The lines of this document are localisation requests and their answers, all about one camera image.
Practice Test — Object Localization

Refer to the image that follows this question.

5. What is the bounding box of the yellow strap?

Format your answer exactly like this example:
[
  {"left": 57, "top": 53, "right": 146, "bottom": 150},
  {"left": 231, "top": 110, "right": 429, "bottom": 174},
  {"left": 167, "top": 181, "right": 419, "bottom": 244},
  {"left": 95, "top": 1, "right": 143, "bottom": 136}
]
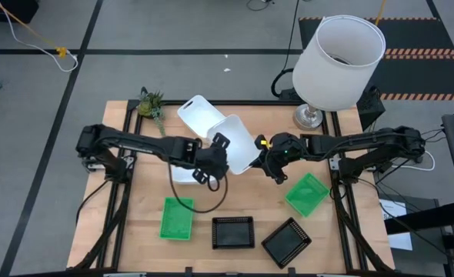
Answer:
[{"left": 375, "top": 0, "right": 388, "bottom": 26}]

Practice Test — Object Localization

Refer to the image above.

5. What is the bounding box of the black power cable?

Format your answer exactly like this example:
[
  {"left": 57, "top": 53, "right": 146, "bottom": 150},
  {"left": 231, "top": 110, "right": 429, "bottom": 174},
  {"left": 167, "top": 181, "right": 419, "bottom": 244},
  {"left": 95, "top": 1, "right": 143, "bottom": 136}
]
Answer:
[{"left": 271, "top": 0, "right": 301, "bottom": 98}]

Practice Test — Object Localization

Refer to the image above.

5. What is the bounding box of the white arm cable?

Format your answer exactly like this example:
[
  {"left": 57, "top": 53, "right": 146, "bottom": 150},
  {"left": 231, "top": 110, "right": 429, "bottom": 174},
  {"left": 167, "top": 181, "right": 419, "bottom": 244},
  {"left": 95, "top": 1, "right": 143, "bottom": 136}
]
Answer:
[{"left": 390, "top": 149, "right": 436, "bottom": 172}]

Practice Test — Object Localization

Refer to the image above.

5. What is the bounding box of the small green potted plant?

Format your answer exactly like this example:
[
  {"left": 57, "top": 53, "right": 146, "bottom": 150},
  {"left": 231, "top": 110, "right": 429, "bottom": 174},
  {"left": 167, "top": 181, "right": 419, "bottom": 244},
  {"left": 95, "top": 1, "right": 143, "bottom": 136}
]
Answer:
[{"left": 137, "top": 87, "right": 167, "bottom": 136}]

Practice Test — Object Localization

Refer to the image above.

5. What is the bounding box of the black equipment box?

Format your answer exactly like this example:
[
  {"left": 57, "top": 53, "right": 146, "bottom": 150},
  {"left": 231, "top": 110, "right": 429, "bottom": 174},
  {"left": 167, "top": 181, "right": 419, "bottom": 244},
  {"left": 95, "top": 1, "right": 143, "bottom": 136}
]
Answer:
[{"left": 356, "top": 86, "right": 386, "bottom": 131}]

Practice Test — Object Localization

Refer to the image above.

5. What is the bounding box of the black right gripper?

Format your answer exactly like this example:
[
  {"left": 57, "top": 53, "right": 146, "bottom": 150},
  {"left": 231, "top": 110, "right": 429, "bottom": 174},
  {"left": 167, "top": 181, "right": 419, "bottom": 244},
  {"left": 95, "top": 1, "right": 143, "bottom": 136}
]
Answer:
[{"left": 249, "top": 132, "right": 309, "bottom": 185}]

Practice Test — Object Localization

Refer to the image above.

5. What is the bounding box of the black floor box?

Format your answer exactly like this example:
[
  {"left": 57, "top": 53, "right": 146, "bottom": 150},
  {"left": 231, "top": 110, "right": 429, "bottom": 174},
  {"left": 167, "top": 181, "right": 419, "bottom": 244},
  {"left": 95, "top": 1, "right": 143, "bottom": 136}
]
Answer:
[{"left": 0, "top": 0, "right": 39, "bottom": 23}]

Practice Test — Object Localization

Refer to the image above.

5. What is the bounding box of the yellow floor cable with plug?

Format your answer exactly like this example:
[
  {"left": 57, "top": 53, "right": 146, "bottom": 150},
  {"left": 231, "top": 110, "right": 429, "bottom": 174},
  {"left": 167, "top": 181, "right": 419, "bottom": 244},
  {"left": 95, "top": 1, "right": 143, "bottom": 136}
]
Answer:
[{"left": 0, "top": 0, "right": 68, "bottom": 58}]

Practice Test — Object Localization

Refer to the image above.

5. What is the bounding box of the white plastic basket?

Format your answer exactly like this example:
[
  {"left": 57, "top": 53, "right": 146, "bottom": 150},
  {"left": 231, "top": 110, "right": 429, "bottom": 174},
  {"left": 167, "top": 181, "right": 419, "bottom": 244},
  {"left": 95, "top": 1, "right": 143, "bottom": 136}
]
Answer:
[
  {"left": 176, "top": 95, "right": 227, "bottom": 139},
  {"left": 206, "top": 114, "right": 262, "bottom": 175},
  {"left": 171, "top": 165, "right": 217, "bottom": 185}
]

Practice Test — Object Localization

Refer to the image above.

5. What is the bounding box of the green slotted plastic basket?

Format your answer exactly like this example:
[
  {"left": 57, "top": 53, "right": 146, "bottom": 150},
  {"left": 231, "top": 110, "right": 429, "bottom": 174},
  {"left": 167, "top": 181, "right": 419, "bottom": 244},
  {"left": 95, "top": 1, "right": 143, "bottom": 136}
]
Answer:
[
  {"left": 159, "top": 196, "right": 195, "bottom": 242},
  {"left": 284, "top": 172, "right": 331, "bottom": 219}
]

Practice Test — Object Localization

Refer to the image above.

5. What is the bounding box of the white paper sheet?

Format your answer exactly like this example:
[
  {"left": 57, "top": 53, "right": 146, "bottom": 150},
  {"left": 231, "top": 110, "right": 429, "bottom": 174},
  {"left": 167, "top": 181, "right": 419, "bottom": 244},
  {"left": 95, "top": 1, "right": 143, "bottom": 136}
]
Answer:
[{"left": 379, "top": 199, "right": 413, "bottom": 251}]

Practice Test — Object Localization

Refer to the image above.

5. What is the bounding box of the white floor cable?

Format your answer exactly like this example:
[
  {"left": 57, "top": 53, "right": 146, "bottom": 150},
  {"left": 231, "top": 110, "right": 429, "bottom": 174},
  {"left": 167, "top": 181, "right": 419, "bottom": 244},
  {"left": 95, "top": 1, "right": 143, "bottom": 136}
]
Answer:
[{"left": 0, "top": 0, "right": 78, "bottom": 73}]

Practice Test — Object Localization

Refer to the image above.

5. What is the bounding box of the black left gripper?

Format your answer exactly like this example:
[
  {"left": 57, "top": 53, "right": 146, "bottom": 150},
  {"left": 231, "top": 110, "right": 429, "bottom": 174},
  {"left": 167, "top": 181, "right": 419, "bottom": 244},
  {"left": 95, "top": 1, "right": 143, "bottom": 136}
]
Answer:
[{"left": 192, "top": 132, "right": 231, "bottom": 185}]

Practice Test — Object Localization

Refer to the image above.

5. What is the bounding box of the black aluminium table frame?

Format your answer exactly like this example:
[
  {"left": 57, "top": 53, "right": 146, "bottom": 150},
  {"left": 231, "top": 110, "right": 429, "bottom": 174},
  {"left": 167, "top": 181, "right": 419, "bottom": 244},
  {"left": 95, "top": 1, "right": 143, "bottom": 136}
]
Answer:
[{"left": 72, "top": 98, "right": 396, "bottom": 277}]

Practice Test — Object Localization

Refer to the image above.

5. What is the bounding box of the black power strip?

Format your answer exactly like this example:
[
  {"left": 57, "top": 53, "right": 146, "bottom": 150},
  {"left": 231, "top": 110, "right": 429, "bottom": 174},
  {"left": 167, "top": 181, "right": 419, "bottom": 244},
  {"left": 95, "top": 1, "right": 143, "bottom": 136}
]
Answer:
[{"left": 279, "top": 88, "right": 305, "bottom": 102}]

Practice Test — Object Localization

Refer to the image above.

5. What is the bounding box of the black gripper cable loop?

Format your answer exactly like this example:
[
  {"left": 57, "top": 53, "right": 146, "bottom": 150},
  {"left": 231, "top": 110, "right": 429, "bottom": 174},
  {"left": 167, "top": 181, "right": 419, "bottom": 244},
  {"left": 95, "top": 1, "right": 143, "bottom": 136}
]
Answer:
[{"left": 168, "top": 161, "right": 229, "bottom": 215}]

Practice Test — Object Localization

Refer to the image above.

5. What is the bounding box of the white shade table lamp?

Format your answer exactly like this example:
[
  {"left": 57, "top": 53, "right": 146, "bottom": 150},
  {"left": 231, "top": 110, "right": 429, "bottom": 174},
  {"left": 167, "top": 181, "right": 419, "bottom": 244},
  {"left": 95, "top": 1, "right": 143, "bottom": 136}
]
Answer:
[{"left": 292, "top": 14, "right": 387, "bottom": 131}]

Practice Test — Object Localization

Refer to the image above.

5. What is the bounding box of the black slotted plastic basket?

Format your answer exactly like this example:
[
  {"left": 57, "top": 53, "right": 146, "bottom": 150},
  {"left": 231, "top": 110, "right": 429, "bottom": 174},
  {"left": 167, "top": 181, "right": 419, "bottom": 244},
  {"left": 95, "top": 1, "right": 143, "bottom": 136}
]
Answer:
[
  {"left": 260, "top": 217, "right": 312, "bottom": 269},
  {"left": 211, "top": 215, "right": 255, "bottom": 250}
]

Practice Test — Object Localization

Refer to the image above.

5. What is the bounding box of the black hazard-striped floor mat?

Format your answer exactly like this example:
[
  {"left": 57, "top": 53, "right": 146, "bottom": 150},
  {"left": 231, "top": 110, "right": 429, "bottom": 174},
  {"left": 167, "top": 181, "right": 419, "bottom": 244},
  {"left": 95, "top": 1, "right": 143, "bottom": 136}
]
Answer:
[{"left": 298, "top": 15, "right": 454, "bottom": 102}]

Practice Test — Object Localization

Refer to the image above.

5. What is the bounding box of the thin black floor cable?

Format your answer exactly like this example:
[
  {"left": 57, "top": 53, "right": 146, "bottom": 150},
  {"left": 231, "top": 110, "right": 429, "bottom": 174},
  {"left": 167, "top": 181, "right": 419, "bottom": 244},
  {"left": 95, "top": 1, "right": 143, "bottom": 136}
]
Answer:
[{"left": 245, "top": 0, "right": 275, "bottom": 12}]

